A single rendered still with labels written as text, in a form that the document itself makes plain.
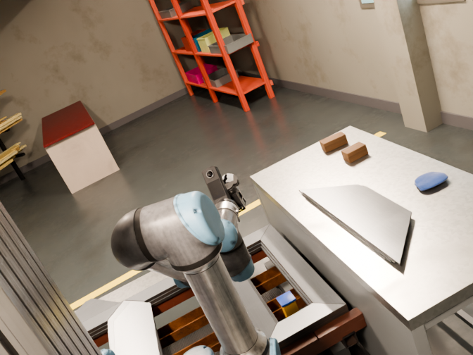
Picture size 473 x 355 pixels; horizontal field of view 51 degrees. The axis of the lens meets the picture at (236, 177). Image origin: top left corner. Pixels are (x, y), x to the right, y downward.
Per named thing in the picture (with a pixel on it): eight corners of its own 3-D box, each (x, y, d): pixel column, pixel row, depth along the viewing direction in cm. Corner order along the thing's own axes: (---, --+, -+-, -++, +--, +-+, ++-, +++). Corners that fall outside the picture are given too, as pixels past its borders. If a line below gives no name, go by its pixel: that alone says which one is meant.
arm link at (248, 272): (220, 272, 142) (206, 242, 138) (257, 262, 140) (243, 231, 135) (218, 290, 135) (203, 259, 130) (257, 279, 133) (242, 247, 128)
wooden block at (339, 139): (326, 153, 240) (323, 144, 238) (322, 149, 245) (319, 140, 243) (348, 143, 240) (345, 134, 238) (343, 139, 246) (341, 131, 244)
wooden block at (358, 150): (350, 163, 221) (347, 153, 219) (343, 160, 226) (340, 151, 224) (369, 153, 223) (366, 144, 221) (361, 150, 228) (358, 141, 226)
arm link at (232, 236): (214, 259, 128) (201, 233, 125) (217, 236, 138) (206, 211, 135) (242, 251, 127) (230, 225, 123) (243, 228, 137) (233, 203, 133)
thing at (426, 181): (426, 195, 178) (424, 188, 177) (408, 187, 187) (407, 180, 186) (452, 179, 180) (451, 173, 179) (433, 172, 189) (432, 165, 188)
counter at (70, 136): (101, 138, 889) (80, 100, 859) (120, 170, 684) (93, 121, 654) (63, 156, 874) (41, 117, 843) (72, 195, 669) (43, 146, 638)
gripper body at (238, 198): (225, 209, 153) (222, 229, 142) (211, 187, 150) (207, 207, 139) (247, 198, 151) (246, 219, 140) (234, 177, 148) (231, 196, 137)
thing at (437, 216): (252, 183, 251) (249, 176, 249) (352, 132, 260) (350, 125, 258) (411, 331, 133) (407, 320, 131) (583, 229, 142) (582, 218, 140)
